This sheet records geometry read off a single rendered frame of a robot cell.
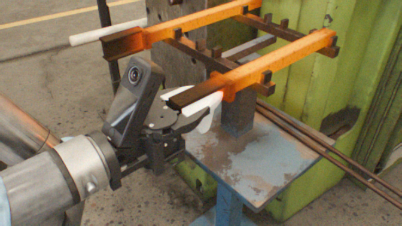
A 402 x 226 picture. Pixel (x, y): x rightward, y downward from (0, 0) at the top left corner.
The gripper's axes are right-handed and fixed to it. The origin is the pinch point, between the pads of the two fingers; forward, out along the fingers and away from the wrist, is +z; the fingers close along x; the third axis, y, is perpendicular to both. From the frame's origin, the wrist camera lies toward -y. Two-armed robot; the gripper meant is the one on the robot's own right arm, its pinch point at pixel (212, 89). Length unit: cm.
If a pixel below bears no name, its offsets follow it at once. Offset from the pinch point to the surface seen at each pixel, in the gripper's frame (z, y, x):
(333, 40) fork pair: 30.3, 0.0, 2.7
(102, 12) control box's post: 35, 28, -114
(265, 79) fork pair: 9.4, 0.5, 3.0
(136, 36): 0.9, -0.7, -23.5
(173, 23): 10.6, -0.8, -23.9
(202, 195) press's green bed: 32, 87, -38
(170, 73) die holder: 33, 36, -59
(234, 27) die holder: 42, 12, -35
